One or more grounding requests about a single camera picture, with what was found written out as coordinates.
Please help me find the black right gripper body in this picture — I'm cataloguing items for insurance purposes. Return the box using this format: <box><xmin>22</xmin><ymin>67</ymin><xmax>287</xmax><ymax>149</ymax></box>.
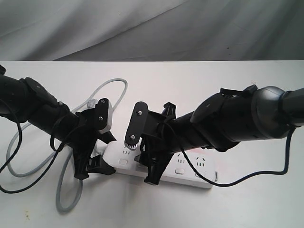
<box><xmin>140</xmin><ymin>102</ymin><xmax>176</xmax><ymax>166</ymax></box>

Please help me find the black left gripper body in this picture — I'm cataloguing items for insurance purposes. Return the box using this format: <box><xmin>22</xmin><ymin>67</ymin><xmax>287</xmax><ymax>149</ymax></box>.
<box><xmin>68</xmin><ymin>108</ymin><xmax>99</xmax><ymax>180</ymax></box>

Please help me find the white five-outlet power strip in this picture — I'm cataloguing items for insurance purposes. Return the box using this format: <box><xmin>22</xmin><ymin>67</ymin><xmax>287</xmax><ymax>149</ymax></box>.
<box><xmin>94</xmin><ymin>141</ymin><xmax>219</xmax><ymax>189</ymax></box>

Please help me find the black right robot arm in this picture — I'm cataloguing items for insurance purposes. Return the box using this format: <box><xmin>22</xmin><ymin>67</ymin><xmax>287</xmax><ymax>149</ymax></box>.
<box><xmin>131</xmin><ymin>85</ymin><xmax>304</xmax><ymax>185</ymax></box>

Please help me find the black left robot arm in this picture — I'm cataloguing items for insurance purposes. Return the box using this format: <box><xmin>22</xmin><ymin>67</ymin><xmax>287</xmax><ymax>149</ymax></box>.
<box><xmin>0</xmin><ymin>66</ymin><xmax>115</xmax><ymax>180</ymax></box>

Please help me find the grey backdrop cloth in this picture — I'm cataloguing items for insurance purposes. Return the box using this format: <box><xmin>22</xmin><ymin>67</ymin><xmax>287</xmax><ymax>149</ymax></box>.
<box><xmin>0</xmin><ymin>0</ymin><xmax>304</xmax><ymax>61</ymax></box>

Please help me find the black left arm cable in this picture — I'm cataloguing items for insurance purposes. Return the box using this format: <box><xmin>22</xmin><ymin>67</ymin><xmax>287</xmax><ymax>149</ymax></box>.
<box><xmin>0</xmin><ymin>99</ymin><xmax>81</xmax><ymax>193</ymax></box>

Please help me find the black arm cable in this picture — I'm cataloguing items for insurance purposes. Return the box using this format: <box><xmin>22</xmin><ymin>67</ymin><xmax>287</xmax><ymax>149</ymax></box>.
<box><xmin>0</xmin><ymin>99</ymin><xmax>81</xmax><ymax>193</ymax></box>
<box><xmin>144</xmin><ymin>118</ymin><xmax>304</xmax><ymax>188</ymax></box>

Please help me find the grey wall plug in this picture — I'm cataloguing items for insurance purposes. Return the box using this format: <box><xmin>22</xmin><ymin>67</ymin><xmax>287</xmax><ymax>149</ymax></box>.
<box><xmin>87</xmin><ymin>100</ymin><xmax>95</xmax><ymax>108</ymax></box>

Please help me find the grey power cord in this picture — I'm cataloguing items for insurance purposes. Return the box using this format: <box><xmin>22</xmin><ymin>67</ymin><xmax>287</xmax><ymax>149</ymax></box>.
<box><xmin>6</xmin><ymin>78</ymin><xmax>129</xmax><ymax>213</ymax></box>

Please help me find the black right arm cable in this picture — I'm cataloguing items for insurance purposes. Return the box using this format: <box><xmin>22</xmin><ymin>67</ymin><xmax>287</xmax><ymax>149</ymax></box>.
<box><xmin>144</xmin><ymin>118</ymin><xmax>304</xmax><ymax>188</ymax></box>

